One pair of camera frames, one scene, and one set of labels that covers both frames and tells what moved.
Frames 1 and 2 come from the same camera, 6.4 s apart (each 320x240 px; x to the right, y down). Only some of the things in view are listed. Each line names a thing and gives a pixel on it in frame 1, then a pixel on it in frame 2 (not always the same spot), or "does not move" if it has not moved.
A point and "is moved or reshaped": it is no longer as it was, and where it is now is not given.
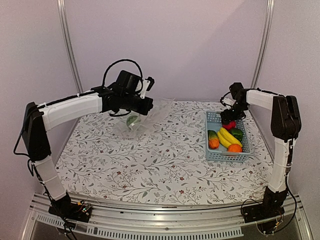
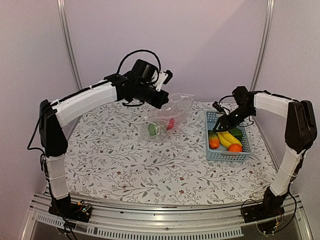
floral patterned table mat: (169, 164) does not move
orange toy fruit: (234, 147) does not move
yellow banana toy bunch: (226, 139) does not move
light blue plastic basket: (213, 122) does not move
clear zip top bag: (130, 124) to (160, 125)
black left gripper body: (141, 109) to (156, 102)
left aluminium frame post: (65, 28) does not move
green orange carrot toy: (213, 139) does not move
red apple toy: (232, 124) is moved or reshaped
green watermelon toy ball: (130, 119) to (151, 129)
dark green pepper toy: (237, 133) does not move
